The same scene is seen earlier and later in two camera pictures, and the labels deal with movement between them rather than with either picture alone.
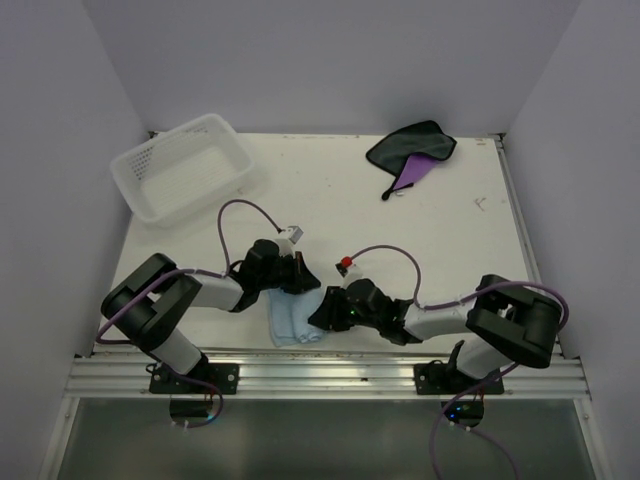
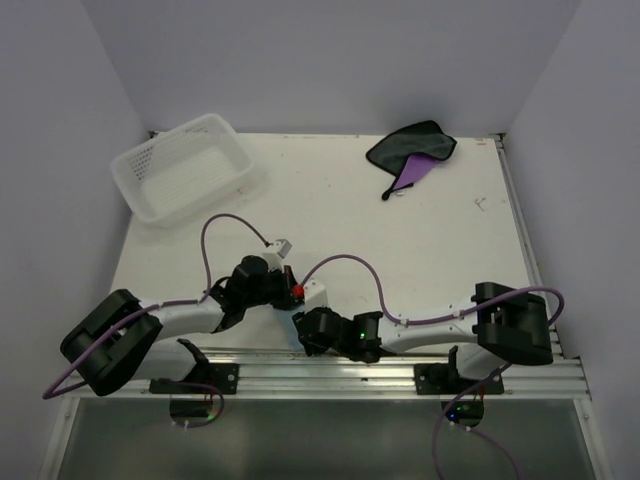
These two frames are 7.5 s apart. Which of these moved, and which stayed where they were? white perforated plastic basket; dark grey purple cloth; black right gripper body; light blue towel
Moved: light blue towel; black right gripper body
Stayed: dark grey purple cloth; white perforated plastic basket
